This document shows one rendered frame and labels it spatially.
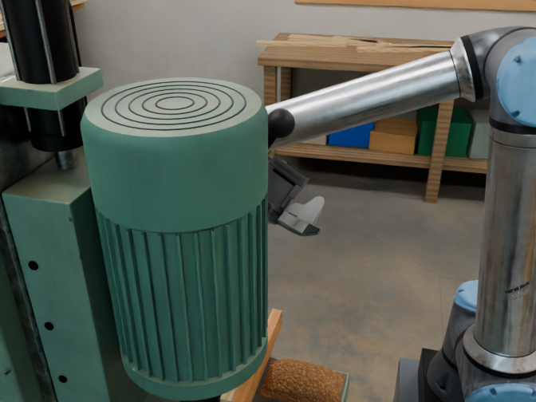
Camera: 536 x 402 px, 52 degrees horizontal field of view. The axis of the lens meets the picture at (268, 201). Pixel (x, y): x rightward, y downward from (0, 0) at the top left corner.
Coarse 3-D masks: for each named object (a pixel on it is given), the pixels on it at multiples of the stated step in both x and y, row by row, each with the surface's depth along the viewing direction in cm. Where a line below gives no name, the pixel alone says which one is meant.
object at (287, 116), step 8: (272, 112) 64; (280, 112) 64; (288, 112) 64; (272, 120) 64; (280, 120) 63; (288, 120) 64; (272, 128) 64; (280, 128) 64; (288, 128) 64; (272, 136) 65; (280, 136) 65
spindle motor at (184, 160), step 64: (128, 128) 46; (192, 128) 46; (256, 128) 49; (128, 192) 47; (192, 192) 47; (256, 192) 52; (128, 256) 52; (192, 256) 51; (256, 256) 56; (128, 320) 56; (192, 320) 54; (256, 320) 60; (192, 384) 58
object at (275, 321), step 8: (272, 312) 110; (280, 312) 110; (272, 320) 108; (280, 320) 110; (272, 328) 106; (280, 328) 112; (272, 336) 105; (272, 344) 106; (264, 360) 101; (264, 368) 102; (256, 376) 97; (248, 384) 94; (256, 384) 98; (240, 392) 93; (248, 392) 93; (240, 400) 91; (248, 400) 93
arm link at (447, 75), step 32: (480, 32) 93; (416, 64) 96; (448, 64) 94; (480, 64) 91; (320, 96) 101; (352, 96) 99; (384, 96) 97; (416, 96) 96; (448, 96) 96; (480, 96) 94; (320, 128) 102
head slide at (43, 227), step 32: (64, 160) 58; (32, 192) 54; (64, 192) 54; (32, 224) 55; (64, 224) 54; (96, 224) 57; (32, 256) 57; (64, 256) 56; (96, 256) 58; (32, 288) 60; (64, 288) 58; (96, 288) 59; (64, 320) 61; (96, 320) 60; (64, 352) 64; (96, 352) 62; (64, 384) 67; (96, 384) 65; (128, 384) 70
